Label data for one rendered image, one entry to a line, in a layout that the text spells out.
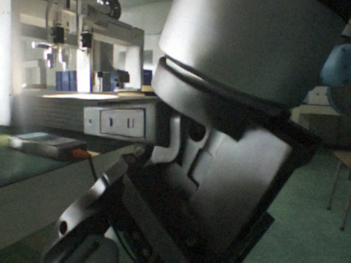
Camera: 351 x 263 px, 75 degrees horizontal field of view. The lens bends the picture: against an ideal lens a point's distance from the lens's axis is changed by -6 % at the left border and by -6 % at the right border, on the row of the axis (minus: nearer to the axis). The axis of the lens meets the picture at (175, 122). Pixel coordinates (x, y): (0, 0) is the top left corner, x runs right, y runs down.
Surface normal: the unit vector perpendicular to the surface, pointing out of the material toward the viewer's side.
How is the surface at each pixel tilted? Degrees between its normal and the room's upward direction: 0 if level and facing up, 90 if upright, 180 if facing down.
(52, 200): 90
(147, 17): 90
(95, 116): 87
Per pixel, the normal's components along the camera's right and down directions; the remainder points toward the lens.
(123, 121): -0.74, 0.02
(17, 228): 0.90, 0.08
